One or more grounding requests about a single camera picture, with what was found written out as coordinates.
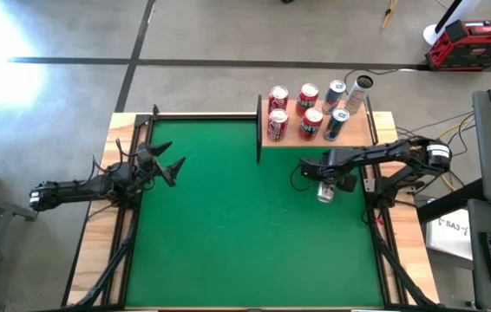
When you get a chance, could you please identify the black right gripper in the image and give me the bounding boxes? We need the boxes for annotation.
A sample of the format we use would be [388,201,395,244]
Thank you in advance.
[299,153,358,193]

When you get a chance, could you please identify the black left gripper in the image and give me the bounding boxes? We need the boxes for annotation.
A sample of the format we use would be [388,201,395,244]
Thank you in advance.
[129,140,187,188]

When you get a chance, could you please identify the white Celsius can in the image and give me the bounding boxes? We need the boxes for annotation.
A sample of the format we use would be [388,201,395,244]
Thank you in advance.
[343,75,375,116]
[316,180,337,205]

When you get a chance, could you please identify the blue silver Red Bull can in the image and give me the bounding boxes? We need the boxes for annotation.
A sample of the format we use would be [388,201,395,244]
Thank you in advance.
[322,79,348,114]
[323,107,350,142]

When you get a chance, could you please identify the red Coca-Cola can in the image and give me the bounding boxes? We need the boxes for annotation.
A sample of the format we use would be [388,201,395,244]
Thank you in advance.
[266,107,290,143]
[267,85,290,114]

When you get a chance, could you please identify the green table mat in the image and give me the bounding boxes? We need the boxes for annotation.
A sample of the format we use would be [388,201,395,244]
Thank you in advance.
[124,119,385,309]

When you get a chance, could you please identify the white labelled box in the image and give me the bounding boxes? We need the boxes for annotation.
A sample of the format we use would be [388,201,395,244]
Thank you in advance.
[425,206,475,262]

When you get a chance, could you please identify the grey metal stand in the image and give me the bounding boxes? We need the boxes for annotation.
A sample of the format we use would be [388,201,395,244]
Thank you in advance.
[0,185,41,312]

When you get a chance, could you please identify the white black tower fan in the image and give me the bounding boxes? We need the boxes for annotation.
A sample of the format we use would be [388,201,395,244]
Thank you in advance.
[422,0,483,47]

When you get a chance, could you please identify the red black tool case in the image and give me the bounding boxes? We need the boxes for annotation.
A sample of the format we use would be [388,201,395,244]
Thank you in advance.
[424,17,491,72]

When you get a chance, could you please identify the wooden shelf with black frame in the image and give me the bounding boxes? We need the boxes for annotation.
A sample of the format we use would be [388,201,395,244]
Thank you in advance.
[256,94,380,165]

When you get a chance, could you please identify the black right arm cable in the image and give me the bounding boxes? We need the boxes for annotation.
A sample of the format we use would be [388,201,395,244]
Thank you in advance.
[290,162,305,193]

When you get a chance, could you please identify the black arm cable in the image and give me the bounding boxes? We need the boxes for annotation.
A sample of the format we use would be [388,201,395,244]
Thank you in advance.
[290,162,305,193]
[90,137,128,175]

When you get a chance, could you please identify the black aluminium table frame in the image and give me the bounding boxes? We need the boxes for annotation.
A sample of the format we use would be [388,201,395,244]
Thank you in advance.
[61,103,442,312]

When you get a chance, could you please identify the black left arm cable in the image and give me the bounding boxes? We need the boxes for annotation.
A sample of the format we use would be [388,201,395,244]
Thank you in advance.
[90,137,128,175]

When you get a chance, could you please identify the yellow floor cable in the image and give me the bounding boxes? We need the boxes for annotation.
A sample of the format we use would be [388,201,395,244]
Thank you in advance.
[401,114,476,192]

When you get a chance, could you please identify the black floor cable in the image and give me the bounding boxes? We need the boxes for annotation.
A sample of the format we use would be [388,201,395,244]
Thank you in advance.
[343,67,421,95]

